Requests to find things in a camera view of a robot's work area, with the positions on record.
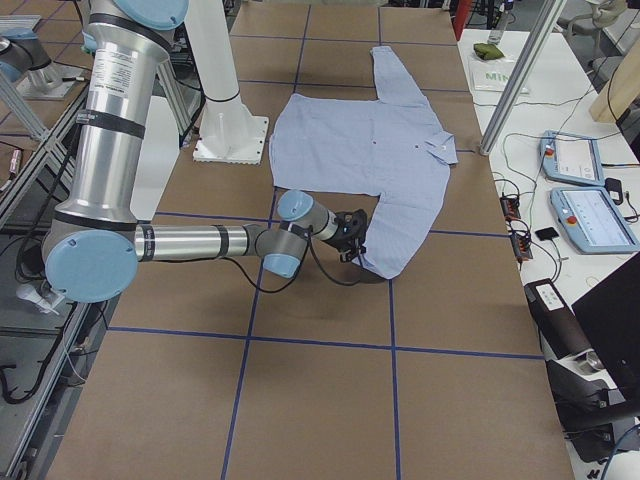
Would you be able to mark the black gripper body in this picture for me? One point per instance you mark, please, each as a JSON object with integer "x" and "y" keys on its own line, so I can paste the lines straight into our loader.
{"x": 345, "y": 241}

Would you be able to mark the light blue striped shirt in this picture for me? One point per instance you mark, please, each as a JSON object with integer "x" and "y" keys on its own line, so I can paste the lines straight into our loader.
{"x": 393, "y": 148}

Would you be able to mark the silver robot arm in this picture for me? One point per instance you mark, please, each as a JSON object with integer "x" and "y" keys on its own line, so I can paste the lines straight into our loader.
{"x": 22, "y": 52}
{"x": 95, "y": 244}

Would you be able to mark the far orange circuit board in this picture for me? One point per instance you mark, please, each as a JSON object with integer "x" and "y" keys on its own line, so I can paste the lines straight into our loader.
{"x": 510, "y": 208}

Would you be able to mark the orange circuit board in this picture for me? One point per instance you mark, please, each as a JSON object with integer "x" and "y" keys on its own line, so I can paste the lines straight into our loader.
{"x": 510, "y": 208}
{"x": 521, "y": 245}

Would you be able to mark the near orange circuit board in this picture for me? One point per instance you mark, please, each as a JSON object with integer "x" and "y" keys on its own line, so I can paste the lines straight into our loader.
{"x": 521, "y": 245}

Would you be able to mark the white MINI plastic bag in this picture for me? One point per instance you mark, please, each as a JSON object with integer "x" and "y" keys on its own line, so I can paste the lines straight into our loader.
{"x": 490, "y": 75}

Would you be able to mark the olive green pouch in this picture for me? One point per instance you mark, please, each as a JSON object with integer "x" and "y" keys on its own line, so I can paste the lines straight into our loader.
{"x": 487, "y": 51}

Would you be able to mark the far blue teach pendant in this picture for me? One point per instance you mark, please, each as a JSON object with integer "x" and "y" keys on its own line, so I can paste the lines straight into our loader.
{"x": 571, "y": 158}

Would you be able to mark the blue teach pendant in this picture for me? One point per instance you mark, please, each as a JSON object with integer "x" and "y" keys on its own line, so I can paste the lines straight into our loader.
{"x": 592, "y": 221}
{"x": 571, "y": 158}

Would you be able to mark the near blue teach pendant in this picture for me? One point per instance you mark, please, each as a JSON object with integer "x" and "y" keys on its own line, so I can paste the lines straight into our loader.
{"x": 592, "y": 221}

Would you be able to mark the black power adapter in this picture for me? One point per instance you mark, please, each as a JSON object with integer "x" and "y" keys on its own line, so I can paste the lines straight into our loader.
{"x": 614, "y": 188}

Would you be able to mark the black monitor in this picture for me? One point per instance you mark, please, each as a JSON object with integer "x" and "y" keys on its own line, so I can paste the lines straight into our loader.
{"x": 609, "y": 316}

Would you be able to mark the black label printer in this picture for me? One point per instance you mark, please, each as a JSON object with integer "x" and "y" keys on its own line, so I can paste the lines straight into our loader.
{"x": 594, "y": 415}

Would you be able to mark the white camera stand pedestal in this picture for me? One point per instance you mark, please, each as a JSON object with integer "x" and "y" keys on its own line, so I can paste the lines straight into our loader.
{"x": 228, "y": 131}

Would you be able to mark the aluminium frame post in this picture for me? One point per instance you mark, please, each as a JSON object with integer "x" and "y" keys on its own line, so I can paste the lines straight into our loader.
{"x": 526, "y": 61}

